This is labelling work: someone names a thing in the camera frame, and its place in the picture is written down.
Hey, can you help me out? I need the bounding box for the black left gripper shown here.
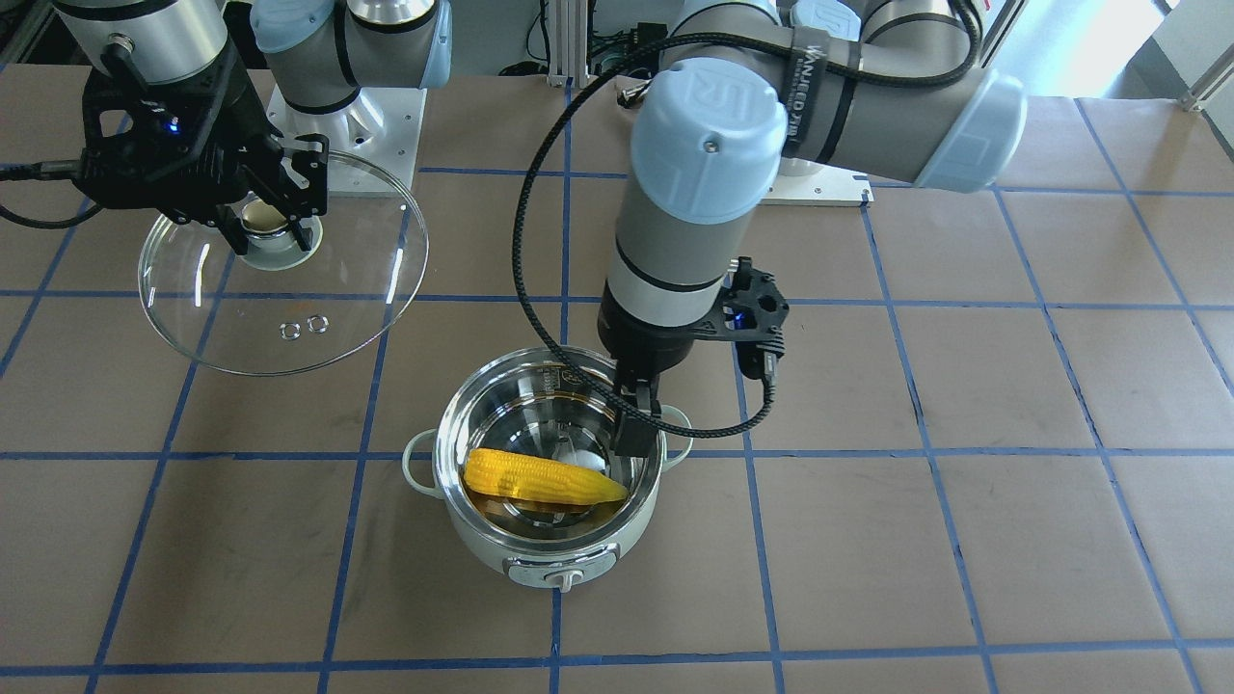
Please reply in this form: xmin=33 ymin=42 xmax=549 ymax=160
xmin=598 ymin=254 xmax=790 ymax=461

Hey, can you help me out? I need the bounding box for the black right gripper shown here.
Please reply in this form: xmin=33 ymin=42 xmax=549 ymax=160
xmin=77 ymin=48 xmax=329 ymax=256

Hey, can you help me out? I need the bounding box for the glass pot lid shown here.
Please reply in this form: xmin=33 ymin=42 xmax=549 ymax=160
xmin=137 ymin=152 xmax=429 ymax=377

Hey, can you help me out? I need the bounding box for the yellow corn cob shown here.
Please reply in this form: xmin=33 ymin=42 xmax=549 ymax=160
xmin=463 ymin=448 xmax=629 ymax=506

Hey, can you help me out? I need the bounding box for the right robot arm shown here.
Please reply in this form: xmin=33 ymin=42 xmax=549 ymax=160
xmin=53 ymin=1 xmax=450 ymax=258

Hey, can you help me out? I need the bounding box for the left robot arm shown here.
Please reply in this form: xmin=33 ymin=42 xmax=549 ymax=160
xmin=598 ymin=1 xmax=1027 ymax=457

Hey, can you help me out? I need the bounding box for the pale green cooking pot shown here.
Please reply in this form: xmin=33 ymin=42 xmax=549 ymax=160
xmin=405 ymin=346 xmax=677 ymax=592

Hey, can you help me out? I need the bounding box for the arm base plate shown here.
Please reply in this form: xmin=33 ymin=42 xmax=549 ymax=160
xmin=760 ymin=158 xmax=875 ymax=207
xmin=267 ymin=88 xmax=428 ymax=198

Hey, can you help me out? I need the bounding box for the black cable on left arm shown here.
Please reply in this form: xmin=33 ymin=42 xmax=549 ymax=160
xmin=512 ymin=0 xmax=982 ymax=441

